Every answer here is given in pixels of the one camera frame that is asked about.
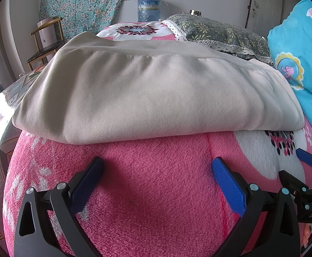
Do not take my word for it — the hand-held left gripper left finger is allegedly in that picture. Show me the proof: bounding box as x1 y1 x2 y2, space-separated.
13 157 104 257

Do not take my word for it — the grey leaf-print pillow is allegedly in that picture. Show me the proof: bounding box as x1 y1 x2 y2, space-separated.
163 13 275 66

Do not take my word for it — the pink flower blanket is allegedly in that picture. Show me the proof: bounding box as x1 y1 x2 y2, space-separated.
3 21 312 257

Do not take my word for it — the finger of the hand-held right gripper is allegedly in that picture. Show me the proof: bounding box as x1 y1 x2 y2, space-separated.
279 171 310 197
296 148 312 173

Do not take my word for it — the pale box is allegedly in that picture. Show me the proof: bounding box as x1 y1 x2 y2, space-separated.
37 18 59 49

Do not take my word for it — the beige zip jacket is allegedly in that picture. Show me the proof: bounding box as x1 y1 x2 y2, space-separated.
11 31 305 143

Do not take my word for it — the wooden chair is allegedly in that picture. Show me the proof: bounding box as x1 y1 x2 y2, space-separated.
26 17 66 71

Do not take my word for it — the patterned bedsheet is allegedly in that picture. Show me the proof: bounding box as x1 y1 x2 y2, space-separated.
0 66 48 247

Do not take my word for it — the blue water bottle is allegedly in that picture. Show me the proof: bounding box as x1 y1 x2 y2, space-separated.
137 0 162 22

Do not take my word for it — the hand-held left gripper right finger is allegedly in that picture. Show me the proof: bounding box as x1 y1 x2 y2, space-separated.
212 157 301 257

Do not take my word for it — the turquoise floral cloth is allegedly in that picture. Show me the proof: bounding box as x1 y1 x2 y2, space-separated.
39 0 132 39

